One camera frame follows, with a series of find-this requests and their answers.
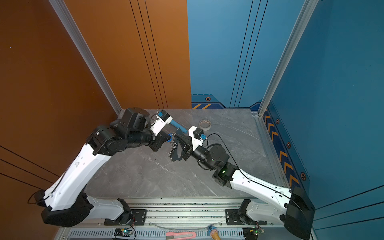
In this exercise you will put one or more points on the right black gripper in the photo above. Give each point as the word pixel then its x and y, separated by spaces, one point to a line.
pixel 189 148

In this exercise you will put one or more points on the circuit board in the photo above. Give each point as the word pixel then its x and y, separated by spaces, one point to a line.
pixel 252 233
pixel 125 233

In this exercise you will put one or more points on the blue toy microphone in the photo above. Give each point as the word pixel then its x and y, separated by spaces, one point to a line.
pixel 178 126

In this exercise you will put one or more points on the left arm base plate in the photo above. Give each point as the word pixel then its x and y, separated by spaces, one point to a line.
pixel 136 217

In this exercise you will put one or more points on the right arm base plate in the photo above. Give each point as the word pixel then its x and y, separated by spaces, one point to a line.
pixel 238 217

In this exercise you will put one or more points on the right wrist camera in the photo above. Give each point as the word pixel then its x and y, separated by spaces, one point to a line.
pixel 197 135

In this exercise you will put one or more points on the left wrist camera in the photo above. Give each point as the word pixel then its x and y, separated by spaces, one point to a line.
pixel 162 119

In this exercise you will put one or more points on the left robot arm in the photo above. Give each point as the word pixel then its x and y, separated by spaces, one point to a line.
pixel 66 204

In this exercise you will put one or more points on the pink utility knife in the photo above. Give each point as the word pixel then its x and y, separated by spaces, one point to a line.
pixel 180 235

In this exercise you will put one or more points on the masking tape roll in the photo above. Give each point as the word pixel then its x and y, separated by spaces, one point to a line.
pixel 205 125

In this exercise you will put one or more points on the left circuit board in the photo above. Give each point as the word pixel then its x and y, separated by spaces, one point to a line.
pixel 125 233

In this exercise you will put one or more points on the toy ice cream cone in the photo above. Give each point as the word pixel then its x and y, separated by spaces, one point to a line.
pixel 213 233

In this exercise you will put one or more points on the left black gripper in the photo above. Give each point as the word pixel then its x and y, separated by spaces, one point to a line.
pixel 161 137

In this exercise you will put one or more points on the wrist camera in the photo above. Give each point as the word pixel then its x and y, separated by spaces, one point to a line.
pixel 197 135
pixel 162 119

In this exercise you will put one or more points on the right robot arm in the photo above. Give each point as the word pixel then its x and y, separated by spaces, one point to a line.
pixel 294 207

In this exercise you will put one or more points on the right circuit board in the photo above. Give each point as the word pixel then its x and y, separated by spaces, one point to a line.
pixel 252 233

